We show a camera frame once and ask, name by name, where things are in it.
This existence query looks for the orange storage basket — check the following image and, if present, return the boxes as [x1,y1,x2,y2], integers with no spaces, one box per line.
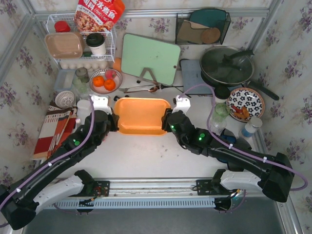
[114,97,171,136]

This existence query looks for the clear glass cup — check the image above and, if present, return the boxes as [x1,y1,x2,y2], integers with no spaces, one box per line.
[209,118,227,136]

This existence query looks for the grey blue cloth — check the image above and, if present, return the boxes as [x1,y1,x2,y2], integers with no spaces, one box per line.
[216,129,253,164]

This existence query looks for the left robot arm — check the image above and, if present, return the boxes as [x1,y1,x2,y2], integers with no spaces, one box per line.
[0,110,119,230]

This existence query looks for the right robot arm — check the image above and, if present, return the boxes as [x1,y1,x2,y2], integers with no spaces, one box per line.
[161,108,294,202]

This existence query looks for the silver fork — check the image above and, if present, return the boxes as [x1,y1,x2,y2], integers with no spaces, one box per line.
[118,85,153,92]

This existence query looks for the copper spoon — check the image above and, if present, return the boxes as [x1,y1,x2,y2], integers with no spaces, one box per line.
[124,86,159,94]

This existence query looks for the fruit bowl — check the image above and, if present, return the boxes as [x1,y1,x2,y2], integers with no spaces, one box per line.
[89,68,122,94]

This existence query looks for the striped orange cloth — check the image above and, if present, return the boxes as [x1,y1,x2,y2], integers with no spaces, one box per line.
[33,101,77,160]

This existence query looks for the white small strainer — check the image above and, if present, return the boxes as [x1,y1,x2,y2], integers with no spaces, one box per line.
[55,91,75,109]

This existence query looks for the grey induction cooker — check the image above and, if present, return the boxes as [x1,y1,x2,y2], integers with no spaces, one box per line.
[179,59,212,96]

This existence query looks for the paper cup black lid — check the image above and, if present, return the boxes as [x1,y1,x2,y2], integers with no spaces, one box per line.
[214,85,231,103]

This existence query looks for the dark glass cup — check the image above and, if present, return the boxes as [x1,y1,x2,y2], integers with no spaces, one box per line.
[75,67,89,83]

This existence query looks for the egg carton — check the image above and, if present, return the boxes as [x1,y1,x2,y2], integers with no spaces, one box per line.
[59,61,110,72]

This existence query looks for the blue plastic container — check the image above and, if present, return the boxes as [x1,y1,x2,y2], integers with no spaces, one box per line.
[54,69,75,92]

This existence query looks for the green cutting board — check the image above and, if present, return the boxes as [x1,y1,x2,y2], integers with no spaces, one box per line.
[121,33,181,85]

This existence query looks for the floral patterned plate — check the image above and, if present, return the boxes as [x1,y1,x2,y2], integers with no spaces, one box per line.
[226,87,265,122]

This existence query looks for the black pan with lid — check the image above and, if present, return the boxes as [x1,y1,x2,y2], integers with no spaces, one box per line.
[199,46,279,101]

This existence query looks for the white blue bottle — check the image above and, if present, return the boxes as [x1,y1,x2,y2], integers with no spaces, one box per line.
[240,117,263,138]

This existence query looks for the white black lid cup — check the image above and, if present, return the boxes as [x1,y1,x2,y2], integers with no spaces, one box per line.
[86,33,106,56]

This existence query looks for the beige rectangular tray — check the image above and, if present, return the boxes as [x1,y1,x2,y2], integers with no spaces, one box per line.
[45,32,84,59]

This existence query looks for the round cork coaster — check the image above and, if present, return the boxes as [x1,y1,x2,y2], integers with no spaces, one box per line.
[200,27,221,44]

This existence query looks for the black mesh holder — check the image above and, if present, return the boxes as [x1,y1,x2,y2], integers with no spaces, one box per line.
[175,11,231,45]

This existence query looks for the red lid jar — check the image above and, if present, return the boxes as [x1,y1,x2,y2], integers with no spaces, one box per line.
[54,20,71,33]

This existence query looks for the teal plate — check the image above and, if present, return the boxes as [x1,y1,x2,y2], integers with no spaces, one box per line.
[189,8,227,29]

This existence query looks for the red snack bag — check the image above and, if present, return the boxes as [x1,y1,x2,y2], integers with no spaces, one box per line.
[74,0,125,32]

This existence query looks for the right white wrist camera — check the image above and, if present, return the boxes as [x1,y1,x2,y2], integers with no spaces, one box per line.
[172,96,191,114]

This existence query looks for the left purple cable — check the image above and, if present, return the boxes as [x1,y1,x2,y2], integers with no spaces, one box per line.
[0,96,95,215]

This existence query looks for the purple cable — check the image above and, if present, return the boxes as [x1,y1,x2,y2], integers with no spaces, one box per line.
[177,84,308,192]
[0,96,95,215]

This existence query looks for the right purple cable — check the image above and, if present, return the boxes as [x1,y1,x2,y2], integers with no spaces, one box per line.
[177,84,308,192]

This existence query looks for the white wire rack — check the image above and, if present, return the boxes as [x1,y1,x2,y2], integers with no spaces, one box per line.
[45,13,117,63]

